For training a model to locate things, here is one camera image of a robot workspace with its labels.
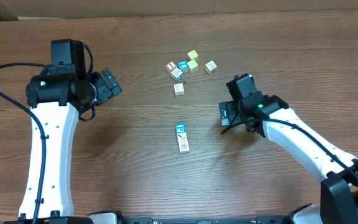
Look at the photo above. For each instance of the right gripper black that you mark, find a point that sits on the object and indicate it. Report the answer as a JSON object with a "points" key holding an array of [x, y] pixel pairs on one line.
{"points": [[229, 113]]}

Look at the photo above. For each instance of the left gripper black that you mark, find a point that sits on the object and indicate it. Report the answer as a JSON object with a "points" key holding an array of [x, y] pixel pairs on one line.
{"points": [[105, 88]]}

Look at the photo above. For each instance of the blue letter P block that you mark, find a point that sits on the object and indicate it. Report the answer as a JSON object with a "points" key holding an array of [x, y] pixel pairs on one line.
{"points": [[180, 128]]}

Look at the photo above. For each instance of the white block hammer picture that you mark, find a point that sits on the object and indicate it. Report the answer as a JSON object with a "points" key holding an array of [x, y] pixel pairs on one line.
{"points": [[182, 137]]}

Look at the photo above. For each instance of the white block teal side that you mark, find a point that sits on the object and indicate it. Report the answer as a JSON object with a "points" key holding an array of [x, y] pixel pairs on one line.
{"points": [[184, 147]]}

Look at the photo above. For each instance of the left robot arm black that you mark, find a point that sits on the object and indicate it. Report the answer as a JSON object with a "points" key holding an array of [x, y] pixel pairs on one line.
{"points": [[58, 97]]}

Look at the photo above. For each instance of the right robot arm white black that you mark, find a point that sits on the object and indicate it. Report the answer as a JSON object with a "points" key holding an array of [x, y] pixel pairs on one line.
{"points": [[335, 170]]}

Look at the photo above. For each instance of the white block yellow side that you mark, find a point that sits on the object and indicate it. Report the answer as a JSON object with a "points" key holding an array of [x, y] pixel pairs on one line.
{"points": [[210, 67]]}

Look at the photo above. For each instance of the yellow block near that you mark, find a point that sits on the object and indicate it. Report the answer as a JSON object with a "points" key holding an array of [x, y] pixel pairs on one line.
{"points": [[192, 65]]}

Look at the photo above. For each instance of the white block red M side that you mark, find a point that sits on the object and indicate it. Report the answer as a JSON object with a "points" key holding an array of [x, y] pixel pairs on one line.
{"points": [[179, 89]]}

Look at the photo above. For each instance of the yellow block far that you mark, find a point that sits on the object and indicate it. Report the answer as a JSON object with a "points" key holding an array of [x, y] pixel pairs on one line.
{"points": [[193, 55]]}

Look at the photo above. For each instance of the white block green side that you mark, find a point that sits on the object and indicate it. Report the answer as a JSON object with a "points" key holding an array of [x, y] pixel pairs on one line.
{"points": [[177, 74]]}

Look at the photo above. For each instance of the red letter I block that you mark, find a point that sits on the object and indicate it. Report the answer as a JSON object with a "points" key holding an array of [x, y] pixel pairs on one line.
{"points": [[170, 66]]}

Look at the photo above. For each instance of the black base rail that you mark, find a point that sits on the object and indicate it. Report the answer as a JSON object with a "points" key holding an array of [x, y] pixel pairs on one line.
{"points": [[204, 220]]}

